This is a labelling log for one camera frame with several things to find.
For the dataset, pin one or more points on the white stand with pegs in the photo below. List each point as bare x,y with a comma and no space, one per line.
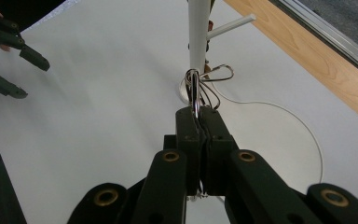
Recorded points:
198,37

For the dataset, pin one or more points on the aluminium rail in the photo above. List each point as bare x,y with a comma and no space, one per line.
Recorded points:
332,34

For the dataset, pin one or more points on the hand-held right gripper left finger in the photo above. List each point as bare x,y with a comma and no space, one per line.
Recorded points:
191,146

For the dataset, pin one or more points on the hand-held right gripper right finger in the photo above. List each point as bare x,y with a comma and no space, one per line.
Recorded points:
217,146

